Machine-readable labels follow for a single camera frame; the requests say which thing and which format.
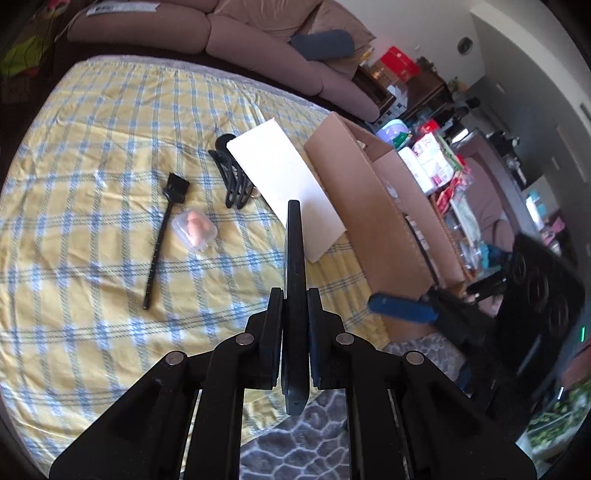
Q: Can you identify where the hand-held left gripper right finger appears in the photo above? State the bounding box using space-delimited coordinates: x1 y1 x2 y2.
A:
307 287 539 480

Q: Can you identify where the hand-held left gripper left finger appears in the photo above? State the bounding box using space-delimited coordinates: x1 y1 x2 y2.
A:
48 287 284 480

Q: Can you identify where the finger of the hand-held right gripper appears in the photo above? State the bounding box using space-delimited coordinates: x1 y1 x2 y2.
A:
368 292 497 344
465 272 513 303

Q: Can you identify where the cardboard box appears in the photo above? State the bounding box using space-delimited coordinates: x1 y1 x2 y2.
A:
303 112 467 352

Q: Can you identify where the pile of colourful packages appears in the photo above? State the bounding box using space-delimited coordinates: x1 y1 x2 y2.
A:
416 119 488 280

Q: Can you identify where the brown armchair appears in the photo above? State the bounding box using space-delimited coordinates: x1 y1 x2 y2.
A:
455 136 520 252

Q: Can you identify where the grey stone-pattern blanket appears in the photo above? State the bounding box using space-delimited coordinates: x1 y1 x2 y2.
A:
240 335 467 480

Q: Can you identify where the green leafy plant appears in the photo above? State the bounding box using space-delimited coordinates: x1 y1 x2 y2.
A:
526 385 588 460

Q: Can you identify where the clear case with pink sponge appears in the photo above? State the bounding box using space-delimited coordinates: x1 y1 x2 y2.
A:
172 209 218 252

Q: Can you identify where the white package with red print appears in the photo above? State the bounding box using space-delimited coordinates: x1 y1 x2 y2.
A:
411 134 457 192

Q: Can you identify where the white flat cardboard sheet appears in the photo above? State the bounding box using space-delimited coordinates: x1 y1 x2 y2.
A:
226 117 348 264

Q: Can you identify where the black hair claw clip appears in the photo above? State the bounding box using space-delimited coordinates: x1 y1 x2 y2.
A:
208 134 254 210

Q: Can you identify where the lavender plastic bin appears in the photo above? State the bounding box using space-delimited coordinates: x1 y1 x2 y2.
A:
376 117 411 144

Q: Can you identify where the dark wooden cabinet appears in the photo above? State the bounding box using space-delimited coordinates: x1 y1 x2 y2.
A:
360 60 455 125

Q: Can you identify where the yellow plaid tablecloth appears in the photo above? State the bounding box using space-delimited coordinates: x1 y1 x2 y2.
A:
0 55 389 444

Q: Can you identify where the red box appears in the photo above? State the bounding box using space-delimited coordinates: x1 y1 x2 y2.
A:
379 46 421 81

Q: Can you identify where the blue cushion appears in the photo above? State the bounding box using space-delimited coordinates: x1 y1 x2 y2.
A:
290 29 355 62

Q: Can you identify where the mauve sofa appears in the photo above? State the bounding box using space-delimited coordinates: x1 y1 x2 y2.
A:
67 0 382 123

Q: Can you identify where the white paper sheet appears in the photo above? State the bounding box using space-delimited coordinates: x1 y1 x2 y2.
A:
87 2 161 17

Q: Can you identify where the green plastic bag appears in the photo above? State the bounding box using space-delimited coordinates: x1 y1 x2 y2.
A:
0 0 52 80

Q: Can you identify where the black long-handled brush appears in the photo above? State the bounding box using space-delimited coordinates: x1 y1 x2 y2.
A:
142 172 192 311

